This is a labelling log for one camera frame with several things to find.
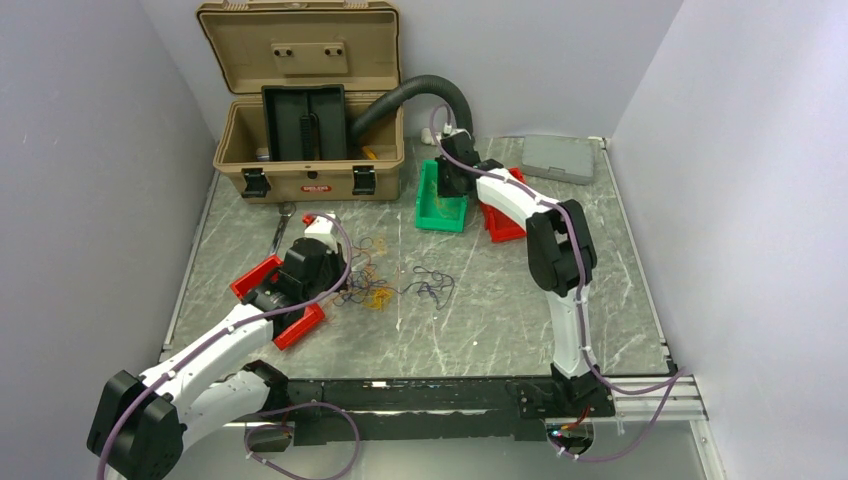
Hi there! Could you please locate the red plastic bin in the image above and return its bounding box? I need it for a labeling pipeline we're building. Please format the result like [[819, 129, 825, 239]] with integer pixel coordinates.
[[477, 167, 526, 243]]

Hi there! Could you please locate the black corrugated hose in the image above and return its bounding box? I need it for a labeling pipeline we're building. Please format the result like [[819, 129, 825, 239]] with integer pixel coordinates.
[[349, 74, 477, 150]]

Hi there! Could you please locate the black toolbox tray insert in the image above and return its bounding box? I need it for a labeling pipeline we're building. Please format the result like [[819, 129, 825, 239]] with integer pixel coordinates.
[[261, 84, 348, 162]]

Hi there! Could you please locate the red flat bin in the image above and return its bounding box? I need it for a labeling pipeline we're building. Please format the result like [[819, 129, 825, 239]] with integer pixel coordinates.
[[230, 254, 325, 351]]

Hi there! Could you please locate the metal wrench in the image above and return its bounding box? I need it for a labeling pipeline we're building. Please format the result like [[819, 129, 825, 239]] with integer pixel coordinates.
[[268, 202, 297, 256]]

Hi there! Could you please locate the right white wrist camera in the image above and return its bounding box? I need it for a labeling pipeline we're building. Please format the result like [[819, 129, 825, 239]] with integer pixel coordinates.
[[436, 122, 466, 143]]

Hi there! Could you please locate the yellow tool in toolbox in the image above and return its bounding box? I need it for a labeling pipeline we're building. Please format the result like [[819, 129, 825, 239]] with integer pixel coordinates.
[[362, 146, 378, 160]]

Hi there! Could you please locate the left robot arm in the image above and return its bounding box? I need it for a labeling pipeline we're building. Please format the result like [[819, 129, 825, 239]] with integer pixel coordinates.
[[86, 223, 352, 479]]

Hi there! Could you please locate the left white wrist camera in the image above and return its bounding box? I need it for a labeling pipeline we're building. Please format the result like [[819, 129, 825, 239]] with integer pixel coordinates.
[[302, 213, 339, 251]]

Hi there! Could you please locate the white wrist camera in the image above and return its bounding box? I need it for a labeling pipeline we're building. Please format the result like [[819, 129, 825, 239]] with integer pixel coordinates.
[[302, 213, 339, 251], [436, 122, 466, 143]]

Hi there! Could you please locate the yellow cable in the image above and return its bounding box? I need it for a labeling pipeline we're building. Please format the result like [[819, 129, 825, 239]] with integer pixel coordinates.
[[354, 241, 399, 314], [427, 175, 465, 223]]

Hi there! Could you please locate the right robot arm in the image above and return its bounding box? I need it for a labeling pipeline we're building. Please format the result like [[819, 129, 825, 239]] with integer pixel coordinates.
[[433, 129, 615, 418]]

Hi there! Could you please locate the green plastic bin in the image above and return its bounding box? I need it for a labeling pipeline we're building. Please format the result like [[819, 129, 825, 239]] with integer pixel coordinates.
[[415, 160, 468, 233]]

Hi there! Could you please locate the aluminium frame profile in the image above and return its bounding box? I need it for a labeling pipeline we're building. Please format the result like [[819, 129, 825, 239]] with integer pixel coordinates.
[[612, 375, 708, 422]]

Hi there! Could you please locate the grey plastic case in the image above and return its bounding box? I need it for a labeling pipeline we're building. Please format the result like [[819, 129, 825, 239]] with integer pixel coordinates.
[[520, 135, 597, 185]]

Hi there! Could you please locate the purple cable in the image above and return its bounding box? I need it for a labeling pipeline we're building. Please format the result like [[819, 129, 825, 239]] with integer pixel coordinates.
[[400, 264, 457, 313], [331, 238, 399, 313]]

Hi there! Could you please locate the white pipe elbow fitting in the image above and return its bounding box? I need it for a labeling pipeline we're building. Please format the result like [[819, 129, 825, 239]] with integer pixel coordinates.
[[420, 128, 441, 146]]

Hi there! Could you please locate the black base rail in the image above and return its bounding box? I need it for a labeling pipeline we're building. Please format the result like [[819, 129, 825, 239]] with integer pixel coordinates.
[[221, 374, 617, 446]]

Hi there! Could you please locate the tan plastic toolbox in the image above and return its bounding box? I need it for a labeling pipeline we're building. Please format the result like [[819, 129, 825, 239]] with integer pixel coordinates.
[[196, 1, 404, 204]]

